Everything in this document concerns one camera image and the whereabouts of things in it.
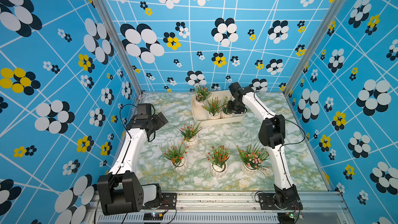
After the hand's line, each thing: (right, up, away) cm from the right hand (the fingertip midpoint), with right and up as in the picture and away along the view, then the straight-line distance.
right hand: (234, 110), depth 101 cm
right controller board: (+18, -48, -31) cm, 60 cm away
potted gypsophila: (-21, +11, -1) cm, 24 cm away
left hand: (-44, -5, -17) cm, 47 cm away
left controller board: (-44, -49, -29) cm, 72 cm away
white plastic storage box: (-21, -5, +1) cm, 22 cm away
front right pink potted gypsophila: (+4, -22, -29) cm, 37 cm away
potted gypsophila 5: (-33, -21, -26) cm, 47 cm away
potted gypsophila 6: (-13, -21, -28) cm, 37 cm away
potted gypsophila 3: (-6, -1, -5) cm, 8 cm away
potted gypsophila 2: (-14, +2, -6) cm, 15 cm away
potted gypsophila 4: (-27, -13, -18) cm, 35 cm away
